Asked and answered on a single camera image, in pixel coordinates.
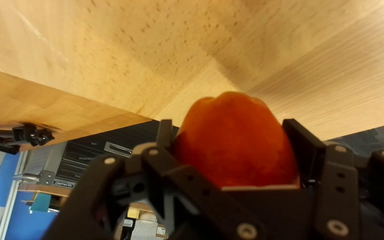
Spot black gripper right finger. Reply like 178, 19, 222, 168
281, 117, 384, 240

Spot long wooden table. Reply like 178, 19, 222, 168
0, 65, 154, 152

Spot black tripod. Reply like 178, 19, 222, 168
0, 123, 56, 156

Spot black cabinet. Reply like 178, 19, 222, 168
58, 119, 162, 181

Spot blue panel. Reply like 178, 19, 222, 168
0, 152, 64, 240

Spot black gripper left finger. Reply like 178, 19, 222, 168
42, 117, 269, 240

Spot orange-red pepper toy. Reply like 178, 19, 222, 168
172, 91, 301, 191

